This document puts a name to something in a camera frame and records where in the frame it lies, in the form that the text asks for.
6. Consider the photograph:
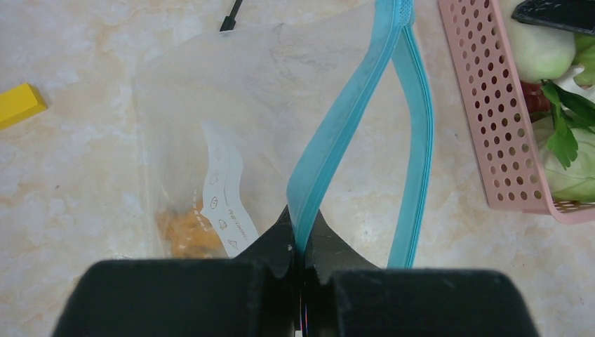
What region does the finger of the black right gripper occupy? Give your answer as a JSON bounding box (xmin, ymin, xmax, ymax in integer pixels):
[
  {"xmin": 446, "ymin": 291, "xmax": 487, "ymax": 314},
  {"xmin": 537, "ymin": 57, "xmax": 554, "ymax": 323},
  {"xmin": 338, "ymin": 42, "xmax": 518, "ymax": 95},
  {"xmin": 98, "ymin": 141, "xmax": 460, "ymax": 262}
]
[{"xmin": 512, "ymin": 0, "xmax": 594, "ymax": 35}]

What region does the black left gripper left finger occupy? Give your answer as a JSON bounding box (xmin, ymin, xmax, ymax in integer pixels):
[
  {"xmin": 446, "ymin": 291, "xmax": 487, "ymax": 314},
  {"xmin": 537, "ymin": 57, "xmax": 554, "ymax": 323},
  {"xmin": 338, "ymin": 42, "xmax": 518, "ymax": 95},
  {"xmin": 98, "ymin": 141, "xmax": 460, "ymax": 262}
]
[{"xmin": 53, "ymin": 211, "xmax": 295, "ymax": 336}]

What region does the yellow rectangular block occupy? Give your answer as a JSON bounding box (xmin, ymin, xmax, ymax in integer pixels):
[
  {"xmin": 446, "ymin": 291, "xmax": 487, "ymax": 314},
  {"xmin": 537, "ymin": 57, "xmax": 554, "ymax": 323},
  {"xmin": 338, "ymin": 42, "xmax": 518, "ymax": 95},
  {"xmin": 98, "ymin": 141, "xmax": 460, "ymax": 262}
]
[{"xmin": 1, "ymin": 83, "xmax": 48, "ymax": 130}]

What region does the orange fried food piece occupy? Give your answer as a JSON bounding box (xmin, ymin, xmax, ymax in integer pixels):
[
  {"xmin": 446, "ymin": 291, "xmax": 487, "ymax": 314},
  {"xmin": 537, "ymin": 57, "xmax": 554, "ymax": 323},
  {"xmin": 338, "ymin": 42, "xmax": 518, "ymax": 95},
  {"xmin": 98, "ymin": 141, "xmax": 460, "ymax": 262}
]
[{"xmin": 156, "ymin": 200, "xmax": 228, "ymax": 259}]

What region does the clear zip bag blue zipper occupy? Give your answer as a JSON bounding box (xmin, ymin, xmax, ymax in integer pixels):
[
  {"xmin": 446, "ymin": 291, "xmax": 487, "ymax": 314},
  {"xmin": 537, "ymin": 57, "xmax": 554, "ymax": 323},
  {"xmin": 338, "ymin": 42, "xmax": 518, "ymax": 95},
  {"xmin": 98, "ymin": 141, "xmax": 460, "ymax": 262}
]
[{"xmin": 132, "ymin": 1, "xmax": 434, "ymax": 268}]

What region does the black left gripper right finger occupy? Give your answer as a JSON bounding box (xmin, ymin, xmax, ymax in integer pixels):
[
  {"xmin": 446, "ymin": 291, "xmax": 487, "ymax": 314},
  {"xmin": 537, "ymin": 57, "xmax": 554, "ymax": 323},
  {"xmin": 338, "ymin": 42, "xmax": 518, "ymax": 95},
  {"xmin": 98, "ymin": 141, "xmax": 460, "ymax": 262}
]
[{"xmin": 300, "ymin": 214, "xmax": 538, "ymax": 336}]

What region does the green cabbage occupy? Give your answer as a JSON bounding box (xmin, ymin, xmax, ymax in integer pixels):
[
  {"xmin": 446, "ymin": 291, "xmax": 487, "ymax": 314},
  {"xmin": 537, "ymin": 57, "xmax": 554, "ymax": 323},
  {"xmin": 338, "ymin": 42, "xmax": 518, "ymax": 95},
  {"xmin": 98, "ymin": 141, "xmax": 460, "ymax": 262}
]
[{"xmin": 533, "ymin": 118, "xmax": 594, "ymax": 203}]

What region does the red grapes bunch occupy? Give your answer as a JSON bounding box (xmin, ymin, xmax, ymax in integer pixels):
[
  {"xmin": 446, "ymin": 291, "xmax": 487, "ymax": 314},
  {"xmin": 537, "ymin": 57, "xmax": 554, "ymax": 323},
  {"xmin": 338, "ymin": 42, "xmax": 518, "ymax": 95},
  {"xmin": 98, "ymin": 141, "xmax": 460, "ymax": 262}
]
[{"xmin": 521, "ymin": 81, "xmax": 551, "ymax": 122}]

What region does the green leafy vegetable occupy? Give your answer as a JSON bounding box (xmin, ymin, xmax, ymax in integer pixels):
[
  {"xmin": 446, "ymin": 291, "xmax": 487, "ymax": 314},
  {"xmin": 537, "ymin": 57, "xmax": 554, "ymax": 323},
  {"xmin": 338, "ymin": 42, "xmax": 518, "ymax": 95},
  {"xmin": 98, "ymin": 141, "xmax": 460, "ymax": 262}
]
[{"xmin": 541, "ymin": 34, "xmax": 594, "ymax": 169}]

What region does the pink plastic perforated basket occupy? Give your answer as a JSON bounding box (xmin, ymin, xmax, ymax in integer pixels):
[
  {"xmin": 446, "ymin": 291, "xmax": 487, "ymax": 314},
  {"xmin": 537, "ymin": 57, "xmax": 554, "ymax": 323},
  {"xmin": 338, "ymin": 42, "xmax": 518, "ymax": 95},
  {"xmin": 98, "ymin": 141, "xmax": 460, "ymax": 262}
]
[{"xmin": 438, "ymin": 0, "xmax": 594, "ymax": 225}]

